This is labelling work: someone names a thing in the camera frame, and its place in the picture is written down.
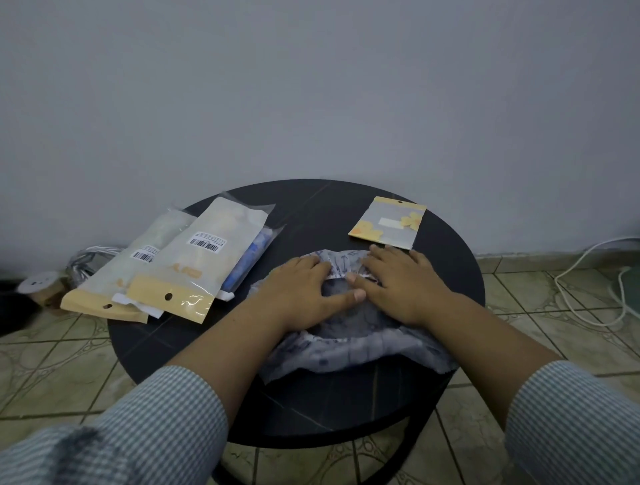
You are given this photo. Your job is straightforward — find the yellow-edged packet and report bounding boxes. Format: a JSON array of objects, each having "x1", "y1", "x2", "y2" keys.
[{"x1": 126, "y1": 196, "x2": 276, "y2": 324}]

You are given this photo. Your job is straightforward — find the pale green appliance base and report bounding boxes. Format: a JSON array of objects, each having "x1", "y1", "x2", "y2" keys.
[{"x1": 609, "y1": 264, "x2": 640, "y2": 320}]

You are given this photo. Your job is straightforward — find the ribbon spool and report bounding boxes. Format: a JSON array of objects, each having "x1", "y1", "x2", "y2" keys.
[{"x1": 16, "y1": 271, "x2": 66, "y2": 306}]

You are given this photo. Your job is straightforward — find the person's left hand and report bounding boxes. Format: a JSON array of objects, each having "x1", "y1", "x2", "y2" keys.
[{"x1": 249, "y1": 254, "x2": 369, "y2": 333}]

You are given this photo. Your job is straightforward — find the stack of yellow small pouches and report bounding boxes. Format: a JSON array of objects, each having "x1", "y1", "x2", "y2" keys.
[{"x1": 347, "y1": 196, "x2": 427, "y2": 250}]

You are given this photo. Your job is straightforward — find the silver quilted handbag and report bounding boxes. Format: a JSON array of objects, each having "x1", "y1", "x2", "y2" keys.
[{"x1": 65, "y1": 244, "x2": 126, "y2": 290}]

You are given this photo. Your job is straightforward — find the black bag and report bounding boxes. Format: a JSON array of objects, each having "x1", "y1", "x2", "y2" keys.
[{"x1": 0, "y1": 282, "x2": 39, "y2": 338}]

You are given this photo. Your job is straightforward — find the black round side table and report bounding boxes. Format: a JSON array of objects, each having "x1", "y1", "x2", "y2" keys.
[{"x1": 107, "y1": 179, "x2": 486, "y2": 485}]

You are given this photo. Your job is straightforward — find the person's right hand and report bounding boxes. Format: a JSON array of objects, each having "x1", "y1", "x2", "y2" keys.
[{"x1": 345, "y1": 244, "x2": 451, "y2": 328}]

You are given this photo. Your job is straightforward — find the blue flower shower cap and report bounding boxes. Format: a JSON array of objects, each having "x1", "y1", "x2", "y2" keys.
[{"x1": 219, "y1": 227, "x2": 273, "y2": 293}]

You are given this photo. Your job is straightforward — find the person's right forearm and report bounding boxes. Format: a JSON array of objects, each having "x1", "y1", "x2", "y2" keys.
[{"x1": 422, "y1": 292, "x2": 640, "y2": 485}]

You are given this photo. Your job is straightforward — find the cream packet with barcode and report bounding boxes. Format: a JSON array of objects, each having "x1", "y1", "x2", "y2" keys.
[{"x1": 59, "y1": 207, "x2": 199, "y2": 324}]

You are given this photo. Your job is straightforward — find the person's left forearm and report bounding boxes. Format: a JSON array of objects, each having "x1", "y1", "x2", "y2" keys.
[{"x1": 0, "y1": 299, "x2": 301, "y2": 485}]

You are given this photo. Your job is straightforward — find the white cable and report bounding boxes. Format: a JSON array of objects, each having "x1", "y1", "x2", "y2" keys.
[{"x1": 553, "y1": 236, "x2": 640, "y2": 328}]

